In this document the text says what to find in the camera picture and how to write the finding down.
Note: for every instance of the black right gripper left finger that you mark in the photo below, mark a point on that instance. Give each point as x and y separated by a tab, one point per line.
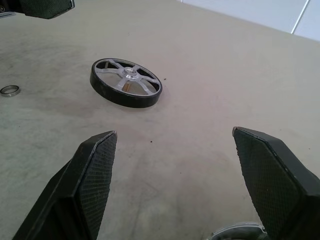
82	190

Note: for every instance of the black-rimmed silver spoked rotor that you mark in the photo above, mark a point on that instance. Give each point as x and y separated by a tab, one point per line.
120	100

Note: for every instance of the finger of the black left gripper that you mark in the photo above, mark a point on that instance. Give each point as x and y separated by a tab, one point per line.
47	8

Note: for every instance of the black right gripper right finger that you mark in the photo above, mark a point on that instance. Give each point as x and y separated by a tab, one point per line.
275	190

